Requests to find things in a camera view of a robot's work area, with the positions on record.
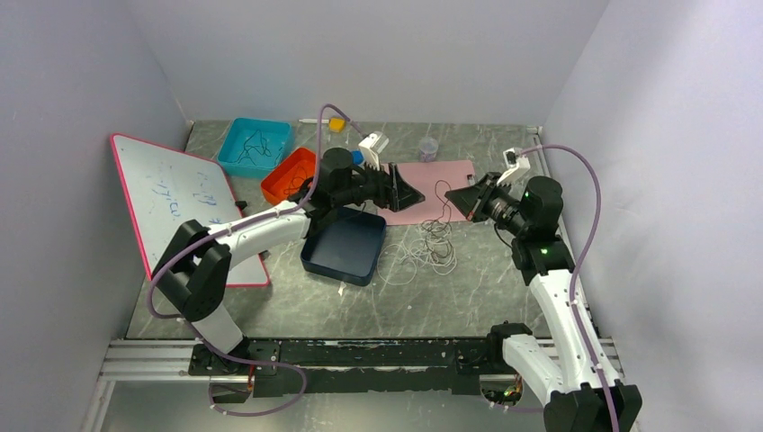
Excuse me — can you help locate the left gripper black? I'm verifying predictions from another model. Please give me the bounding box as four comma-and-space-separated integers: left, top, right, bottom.
335, 157, 426, 214

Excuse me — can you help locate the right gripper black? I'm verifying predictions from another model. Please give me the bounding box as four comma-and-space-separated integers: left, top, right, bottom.
445, 172, 530, 237

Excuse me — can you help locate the orange brown cable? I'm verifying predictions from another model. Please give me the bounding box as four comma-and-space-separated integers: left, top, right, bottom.
432, 179, 457, 228

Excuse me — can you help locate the cable bundle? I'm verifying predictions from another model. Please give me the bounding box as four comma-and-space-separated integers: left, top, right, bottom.
375, 217, 460, 287

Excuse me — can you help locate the dark brown cable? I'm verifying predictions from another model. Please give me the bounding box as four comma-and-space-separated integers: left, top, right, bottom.
283, 166, 317, 201

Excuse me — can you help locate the black thin cable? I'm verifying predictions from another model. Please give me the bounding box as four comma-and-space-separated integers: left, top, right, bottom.
229, 129, 287, 167

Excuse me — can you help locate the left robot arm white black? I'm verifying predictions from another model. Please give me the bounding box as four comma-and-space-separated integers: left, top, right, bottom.
150, 148, 426, 374

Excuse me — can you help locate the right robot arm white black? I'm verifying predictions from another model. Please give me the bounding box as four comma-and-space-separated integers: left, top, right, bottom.
445, 172, 642, 431

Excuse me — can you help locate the pink clipboard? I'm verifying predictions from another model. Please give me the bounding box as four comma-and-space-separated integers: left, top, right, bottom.
377, 160, 475, 226

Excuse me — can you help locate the small clear plastic cup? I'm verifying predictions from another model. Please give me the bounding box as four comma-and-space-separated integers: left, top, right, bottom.
418, 137, 439, 163

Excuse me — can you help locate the blue cube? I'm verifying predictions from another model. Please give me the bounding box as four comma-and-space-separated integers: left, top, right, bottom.
351, 150, 364, 166

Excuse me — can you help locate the dark blue plastic tray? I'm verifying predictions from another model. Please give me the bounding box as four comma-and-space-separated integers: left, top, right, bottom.
301, 207, 387, 286

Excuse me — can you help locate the yellow cube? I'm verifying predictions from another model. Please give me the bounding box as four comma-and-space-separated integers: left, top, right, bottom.
328, 117, 347, 133

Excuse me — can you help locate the orange plastic tray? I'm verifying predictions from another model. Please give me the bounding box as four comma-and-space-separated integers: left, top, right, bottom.
260, 147, 316, 204

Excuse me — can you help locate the teal plastic tray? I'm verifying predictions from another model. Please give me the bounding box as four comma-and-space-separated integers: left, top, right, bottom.
216, 118, 294, 179

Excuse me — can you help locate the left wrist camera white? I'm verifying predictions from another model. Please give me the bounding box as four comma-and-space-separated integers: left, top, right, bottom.
358, 131, 390, 169

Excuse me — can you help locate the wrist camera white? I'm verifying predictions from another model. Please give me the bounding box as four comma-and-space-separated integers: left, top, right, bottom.
358, 131, 390, 169
497, 148, 531, 186

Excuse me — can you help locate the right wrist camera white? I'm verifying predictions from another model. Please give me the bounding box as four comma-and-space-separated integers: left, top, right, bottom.
497, 148, 531, 186

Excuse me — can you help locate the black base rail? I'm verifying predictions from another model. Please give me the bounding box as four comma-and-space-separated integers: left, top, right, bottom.
187, 337, 517, 398

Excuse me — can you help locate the whiteboard with pink frame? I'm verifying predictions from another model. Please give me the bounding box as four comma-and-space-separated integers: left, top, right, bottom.
111, 133, 243, 275

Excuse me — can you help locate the aluminium frame rail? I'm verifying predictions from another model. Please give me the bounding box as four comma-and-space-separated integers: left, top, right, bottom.
85, 338, 623, 430

